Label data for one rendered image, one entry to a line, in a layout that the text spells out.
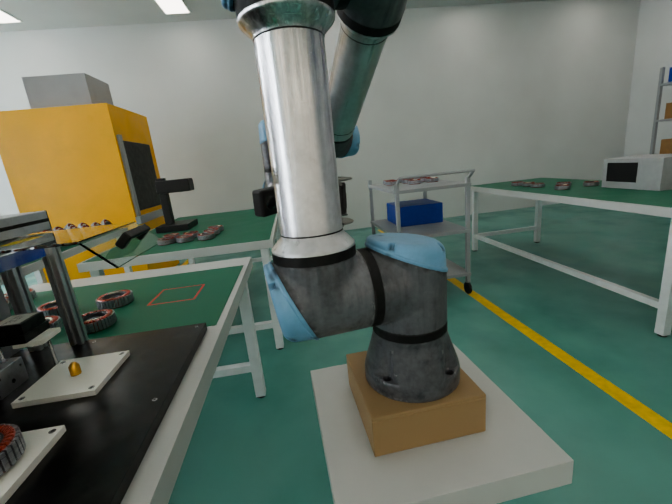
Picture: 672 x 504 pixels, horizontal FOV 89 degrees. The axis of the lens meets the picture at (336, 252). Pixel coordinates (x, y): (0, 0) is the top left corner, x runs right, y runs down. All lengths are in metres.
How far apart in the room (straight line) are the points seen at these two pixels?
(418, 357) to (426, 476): 0.15
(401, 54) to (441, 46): 0.66
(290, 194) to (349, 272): 0.13
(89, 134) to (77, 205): 0.75
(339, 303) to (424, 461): 0.25
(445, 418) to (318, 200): 0.36
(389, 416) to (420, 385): 0.06
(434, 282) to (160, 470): 0.48
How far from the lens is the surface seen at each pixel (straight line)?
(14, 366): 1.01
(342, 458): 0.58
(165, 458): 0.67
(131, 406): 0.77
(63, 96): 4.83
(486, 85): 6.78
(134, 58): 6.35
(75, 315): 1.11
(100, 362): 0.96
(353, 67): 0.62
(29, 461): 0.74
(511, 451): 0.60
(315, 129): 0.43
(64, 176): 4.55
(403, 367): 0.53
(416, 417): 0.55
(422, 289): 0.49
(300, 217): 0.43
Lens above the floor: 1.16
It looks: 15 degrees down
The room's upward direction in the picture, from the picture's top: 6 degrees counter-clockwise
